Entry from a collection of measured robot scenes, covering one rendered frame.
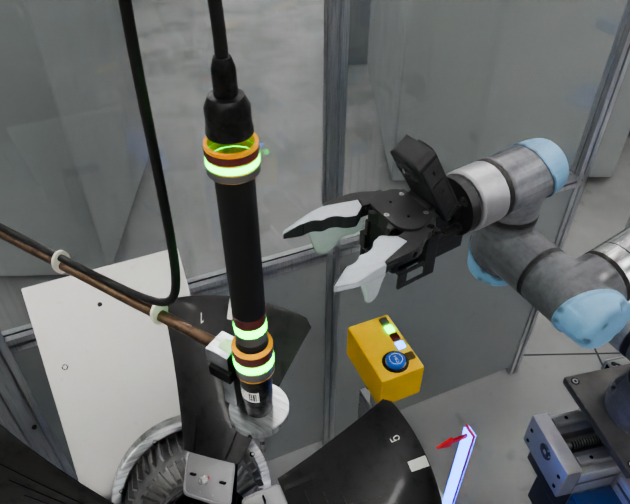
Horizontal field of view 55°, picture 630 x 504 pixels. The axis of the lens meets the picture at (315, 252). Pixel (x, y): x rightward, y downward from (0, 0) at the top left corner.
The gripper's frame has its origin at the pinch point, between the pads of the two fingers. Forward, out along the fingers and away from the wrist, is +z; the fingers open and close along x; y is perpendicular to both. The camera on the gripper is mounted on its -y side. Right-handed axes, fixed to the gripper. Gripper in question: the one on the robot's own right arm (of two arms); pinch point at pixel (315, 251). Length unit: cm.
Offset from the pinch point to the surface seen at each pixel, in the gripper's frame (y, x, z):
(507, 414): 166, 34, -114
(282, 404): 19.9, -1.6, 5.5
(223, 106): -19.2, -1.4, 8.8
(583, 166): 62, 47, -129
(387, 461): 46.9, -3.2, -11.6
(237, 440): 35.3, 6.1, 8.8
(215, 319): 25.9, 19.9, 4.2
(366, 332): 59, 28, -32
